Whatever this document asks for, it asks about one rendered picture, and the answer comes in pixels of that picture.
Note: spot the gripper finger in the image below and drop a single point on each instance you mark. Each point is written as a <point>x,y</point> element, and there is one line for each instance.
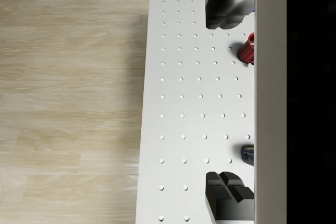
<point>225,6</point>
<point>223,190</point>

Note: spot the flat-sided can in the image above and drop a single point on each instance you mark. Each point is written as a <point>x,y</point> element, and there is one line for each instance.
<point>248,154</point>

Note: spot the red mug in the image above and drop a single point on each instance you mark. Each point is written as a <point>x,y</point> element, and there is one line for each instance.
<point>246,51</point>

